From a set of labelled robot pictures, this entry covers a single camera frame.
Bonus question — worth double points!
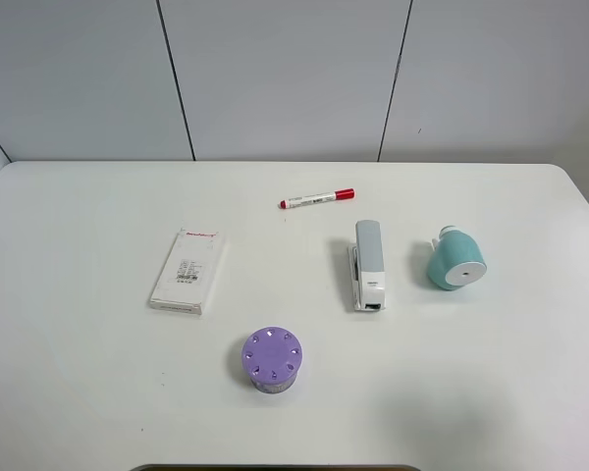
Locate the white flat box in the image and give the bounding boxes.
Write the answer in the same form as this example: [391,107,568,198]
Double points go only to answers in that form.
[148,229,226,316]

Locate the teal pencil sharpener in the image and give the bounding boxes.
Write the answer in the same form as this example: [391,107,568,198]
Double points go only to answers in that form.
[426,226,487,290]

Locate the red and white marker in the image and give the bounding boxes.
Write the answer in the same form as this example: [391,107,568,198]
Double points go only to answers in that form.
[279,188,355,210]

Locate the white and grey stapler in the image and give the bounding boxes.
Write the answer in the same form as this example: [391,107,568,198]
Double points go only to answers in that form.
[348,220,386,312]

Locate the purple round container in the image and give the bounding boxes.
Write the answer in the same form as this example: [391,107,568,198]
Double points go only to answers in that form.
[241,326,303,393]

